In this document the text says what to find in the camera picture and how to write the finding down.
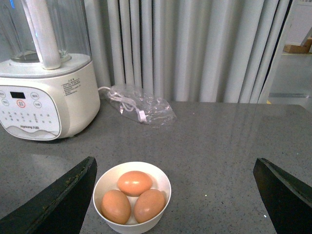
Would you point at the clear plastic bag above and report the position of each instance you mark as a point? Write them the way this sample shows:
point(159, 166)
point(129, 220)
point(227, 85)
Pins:
point(136, 104)

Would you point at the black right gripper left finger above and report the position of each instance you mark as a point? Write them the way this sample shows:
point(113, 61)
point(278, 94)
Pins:
point(58, 209)

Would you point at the brown egg bowl front-left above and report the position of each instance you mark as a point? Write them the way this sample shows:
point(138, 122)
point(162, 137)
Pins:
point(116, 207)

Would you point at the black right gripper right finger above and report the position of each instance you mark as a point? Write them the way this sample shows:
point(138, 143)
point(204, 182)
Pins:
point(287, 199)

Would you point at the brown egg bowl back-left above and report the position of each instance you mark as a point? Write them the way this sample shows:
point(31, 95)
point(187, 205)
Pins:
point(134, 183)

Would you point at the grey pleated curtain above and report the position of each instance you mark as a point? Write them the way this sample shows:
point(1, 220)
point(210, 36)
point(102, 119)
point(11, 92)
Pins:
point(190, 50)

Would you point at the brown egg bowl right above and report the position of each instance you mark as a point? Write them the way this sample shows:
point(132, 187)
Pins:
point(149, 204)

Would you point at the white soy milk blender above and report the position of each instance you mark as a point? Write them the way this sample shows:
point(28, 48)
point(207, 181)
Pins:
point(48, 87)

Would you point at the cardboard box in background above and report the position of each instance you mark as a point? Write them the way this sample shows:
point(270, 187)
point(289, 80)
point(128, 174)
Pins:
point(296, 49)

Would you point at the white round bowl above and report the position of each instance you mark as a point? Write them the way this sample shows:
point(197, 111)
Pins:
point(108, 181)

